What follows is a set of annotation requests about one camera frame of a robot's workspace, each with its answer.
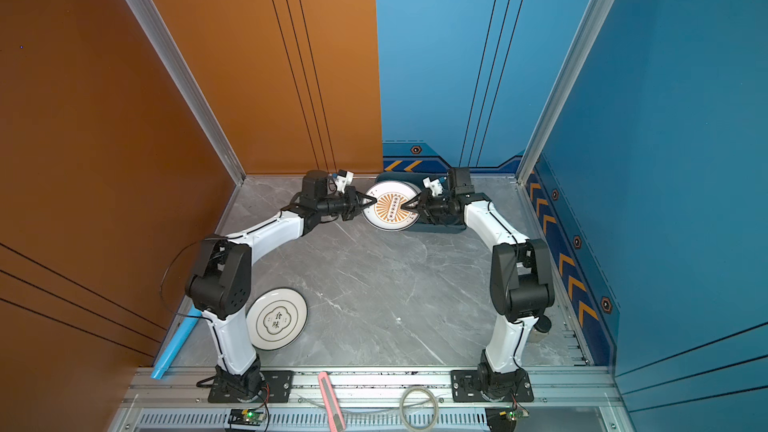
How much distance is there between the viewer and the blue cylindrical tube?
2.51 ft

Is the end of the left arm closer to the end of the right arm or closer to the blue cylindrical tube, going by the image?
the end of the right arm

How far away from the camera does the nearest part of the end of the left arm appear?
80cm
